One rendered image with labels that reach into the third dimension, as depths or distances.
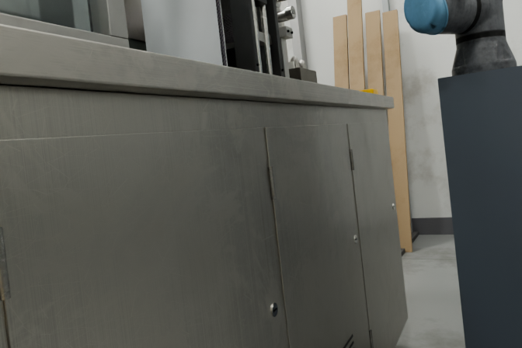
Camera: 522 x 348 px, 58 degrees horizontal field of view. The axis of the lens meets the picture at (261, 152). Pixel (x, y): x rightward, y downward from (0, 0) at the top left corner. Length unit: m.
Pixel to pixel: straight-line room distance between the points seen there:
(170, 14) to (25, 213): 0.99
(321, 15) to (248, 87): 3.18
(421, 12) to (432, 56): 2.40
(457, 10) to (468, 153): 0.34
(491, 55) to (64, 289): 1.09
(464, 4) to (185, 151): 0.84
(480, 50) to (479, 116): 0.16
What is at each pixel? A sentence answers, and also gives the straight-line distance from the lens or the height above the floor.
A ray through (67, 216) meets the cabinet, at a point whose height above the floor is 0.74.
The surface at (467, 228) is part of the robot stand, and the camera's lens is 1.28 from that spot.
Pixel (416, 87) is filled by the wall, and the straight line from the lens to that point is 3.61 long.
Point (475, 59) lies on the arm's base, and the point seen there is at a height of 0.93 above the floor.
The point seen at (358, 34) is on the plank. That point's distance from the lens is 3.49.
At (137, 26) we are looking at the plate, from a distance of 1.53.
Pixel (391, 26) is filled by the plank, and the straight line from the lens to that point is 3.49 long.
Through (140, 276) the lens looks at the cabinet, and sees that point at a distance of 0.53.
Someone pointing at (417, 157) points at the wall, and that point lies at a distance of 3.61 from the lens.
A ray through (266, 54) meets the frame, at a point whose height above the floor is 1.01.
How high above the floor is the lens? 0.79
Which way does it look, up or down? 1 degrees down
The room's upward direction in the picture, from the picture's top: 6 degrees counter-clockwise
